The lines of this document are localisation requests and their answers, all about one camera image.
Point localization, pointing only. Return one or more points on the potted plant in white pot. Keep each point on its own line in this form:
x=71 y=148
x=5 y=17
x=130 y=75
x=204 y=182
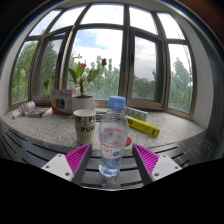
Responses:
x=82 y=102

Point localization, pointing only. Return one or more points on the clear plastic water bottle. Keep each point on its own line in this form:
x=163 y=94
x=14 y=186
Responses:
x=113 y=133

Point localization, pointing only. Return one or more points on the pale blue multipack box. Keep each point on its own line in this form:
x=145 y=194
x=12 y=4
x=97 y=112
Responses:
x=137 y=113

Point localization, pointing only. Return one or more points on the flat colourful marker box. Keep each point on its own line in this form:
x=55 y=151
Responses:
x=37 y=112

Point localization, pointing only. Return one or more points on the dark-framed bay window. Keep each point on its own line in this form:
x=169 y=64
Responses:
x=126 y=66

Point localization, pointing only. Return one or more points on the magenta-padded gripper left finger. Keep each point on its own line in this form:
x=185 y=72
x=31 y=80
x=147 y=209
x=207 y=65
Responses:
x=77 y=159

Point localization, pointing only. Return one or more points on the red and white printed box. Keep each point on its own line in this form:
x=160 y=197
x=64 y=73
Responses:
x=62 y=103

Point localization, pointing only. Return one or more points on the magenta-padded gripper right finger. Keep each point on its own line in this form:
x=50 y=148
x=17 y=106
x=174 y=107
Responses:
x=146 y=159

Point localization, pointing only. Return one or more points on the long yellow box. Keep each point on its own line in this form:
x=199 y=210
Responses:
x=143 y=126

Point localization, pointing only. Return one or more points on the white mug with black lettering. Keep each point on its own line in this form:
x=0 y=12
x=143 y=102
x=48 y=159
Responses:
x=85 y=128

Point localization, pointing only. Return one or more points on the black grid trivet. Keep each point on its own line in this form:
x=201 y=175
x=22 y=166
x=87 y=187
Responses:
x=100 y=116

